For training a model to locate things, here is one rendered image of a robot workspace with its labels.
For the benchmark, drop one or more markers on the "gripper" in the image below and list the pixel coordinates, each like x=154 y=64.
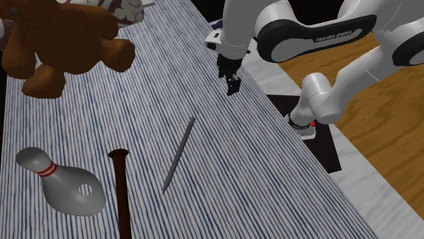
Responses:
x=228 y=66

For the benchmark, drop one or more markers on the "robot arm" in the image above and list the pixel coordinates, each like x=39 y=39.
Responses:
x=347 y=79

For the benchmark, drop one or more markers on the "blue white striped bed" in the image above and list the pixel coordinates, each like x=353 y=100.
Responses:
x=232 y=165

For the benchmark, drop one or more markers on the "grey pencil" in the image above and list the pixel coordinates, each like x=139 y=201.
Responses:
x=179 y=155

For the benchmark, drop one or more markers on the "dark robot stand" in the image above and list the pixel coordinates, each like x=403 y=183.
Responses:
x=326 y=152

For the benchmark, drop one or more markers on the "dark brown baseball bat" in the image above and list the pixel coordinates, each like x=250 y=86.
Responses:
x=121 y=185

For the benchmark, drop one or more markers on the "brown teddy bear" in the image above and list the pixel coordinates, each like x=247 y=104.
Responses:
x=66 y=39

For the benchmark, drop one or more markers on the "grey bowling pin red stripes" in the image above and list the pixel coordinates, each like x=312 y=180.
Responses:
x=68 y=190

